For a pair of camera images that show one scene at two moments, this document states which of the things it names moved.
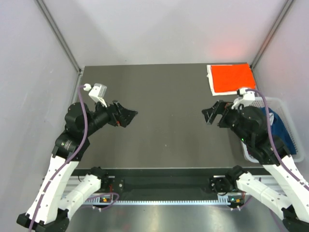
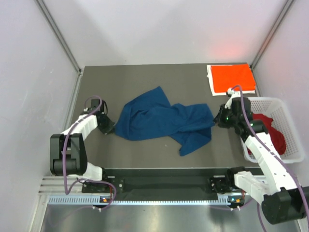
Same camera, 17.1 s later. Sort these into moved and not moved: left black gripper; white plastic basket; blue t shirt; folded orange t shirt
Moved: left black gripper; blue t shirt
Not moved: white plastic basket; folded orange t shirt
